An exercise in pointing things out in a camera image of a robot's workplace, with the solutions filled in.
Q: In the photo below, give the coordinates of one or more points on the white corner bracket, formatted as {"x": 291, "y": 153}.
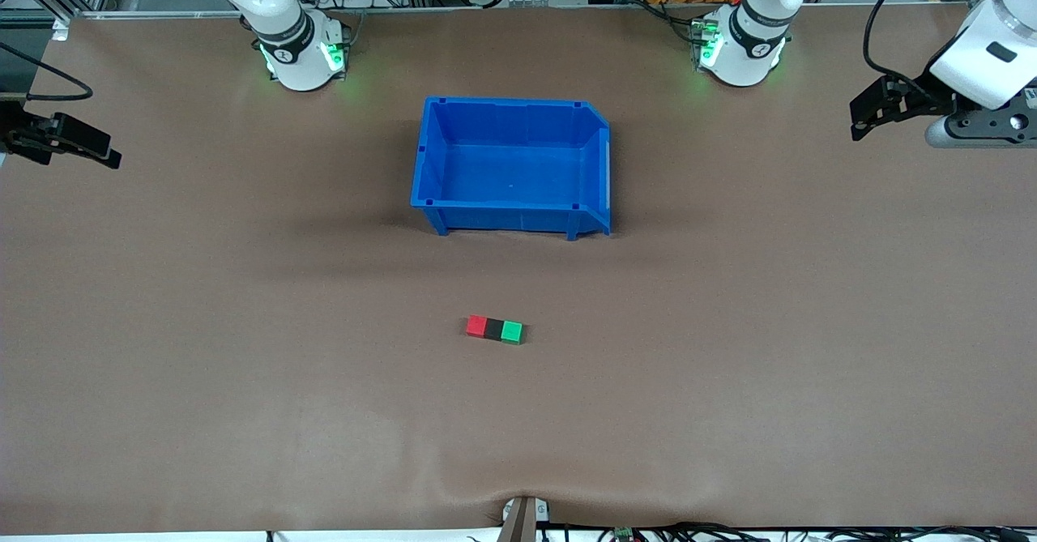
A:
{"x": 60, "y": 30}

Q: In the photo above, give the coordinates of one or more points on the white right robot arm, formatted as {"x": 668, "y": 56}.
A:
{"x": 292, "y": 48}

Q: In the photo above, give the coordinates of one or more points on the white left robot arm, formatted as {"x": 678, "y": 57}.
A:
{"x": 741, "y": 52}

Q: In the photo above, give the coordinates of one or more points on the metal clamp bracket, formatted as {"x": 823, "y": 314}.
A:
{"x": 522, "y": 518}

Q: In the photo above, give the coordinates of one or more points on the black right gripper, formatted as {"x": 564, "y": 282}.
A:
{"x": 18, "y": 134}

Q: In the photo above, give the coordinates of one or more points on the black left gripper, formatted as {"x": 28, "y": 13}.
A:
{"x": 923, "y": 98}

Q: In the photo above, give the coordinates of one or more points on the brown table mat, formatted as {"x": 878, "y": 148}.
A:
{"x": 243, "y": 412}

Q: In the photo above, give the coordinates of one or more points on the green cube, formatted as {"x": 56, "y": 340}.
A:
{"x": 511, "y": 331}

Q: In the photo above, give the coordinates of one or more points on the blue plastic storage bin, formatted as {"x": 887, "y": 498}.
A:
{"x": 510, "y": 177}

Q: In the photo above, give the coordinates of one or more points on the red cube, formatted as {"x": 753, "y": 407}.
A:
{"x": 476, "y": 326}

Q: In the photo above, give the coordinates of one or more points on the black cube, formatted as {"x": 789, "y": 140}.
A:
{"x": 494, "y": 329}

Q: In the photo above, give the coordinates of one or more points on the green connector plug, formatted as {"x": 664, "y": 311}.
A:
{"x": 623, "y": 534}

